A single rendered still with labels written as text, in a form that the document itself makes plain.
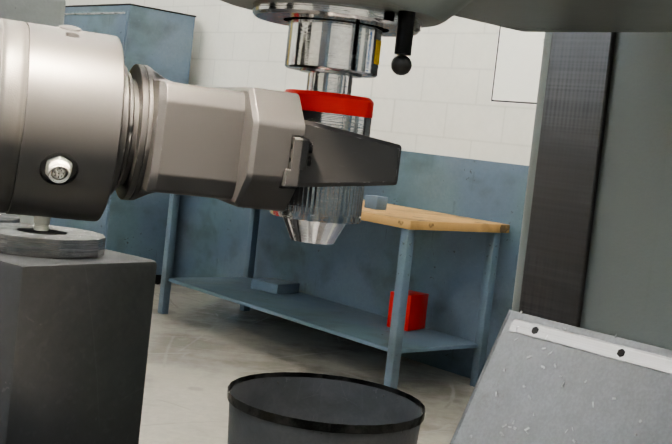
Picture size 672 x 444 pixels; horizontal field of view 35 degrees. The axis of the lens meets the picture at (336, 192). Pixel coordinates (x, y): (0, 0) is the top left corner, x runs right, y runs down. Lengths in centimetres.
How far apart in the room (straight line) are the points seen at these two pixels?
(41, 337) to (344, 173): 29
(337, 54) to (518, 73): 539
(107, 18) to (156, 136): 755
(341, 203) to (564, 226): 40
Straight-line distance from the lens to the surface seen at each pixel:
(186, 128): 49
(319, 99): 53
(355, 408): 283
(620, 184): 88
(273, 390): 279
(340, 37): 53
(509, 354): 92
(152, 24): 788
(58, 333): 75
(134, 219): 790
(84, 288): 75
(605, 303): 88
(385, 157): 53
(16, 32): 49
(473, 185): 603
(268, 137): 48
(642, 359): 85
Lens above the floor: 125
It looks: 3 degrees down
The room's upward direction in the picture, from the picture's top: 6 degrees clockwise
